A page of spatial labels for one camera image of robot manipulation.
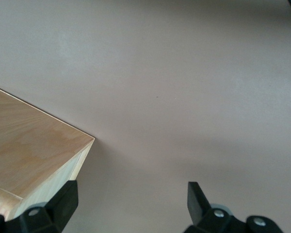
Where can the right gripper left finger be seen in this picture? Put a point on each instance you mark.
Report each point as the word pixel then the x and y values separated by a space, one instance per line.
pixel 63 206

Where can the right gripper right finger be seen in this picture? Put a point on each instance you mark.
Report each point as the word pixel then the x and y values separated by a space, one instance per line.
pixel 198 213

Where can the light wooden drawer cabinet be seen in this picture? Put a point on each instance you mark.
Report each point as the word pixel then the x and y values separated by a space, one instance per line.
pixel 34 140

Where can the brown table cover sheet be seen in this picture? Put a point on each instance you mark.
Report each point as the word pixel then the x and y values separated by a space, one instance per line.
pixel 172 85

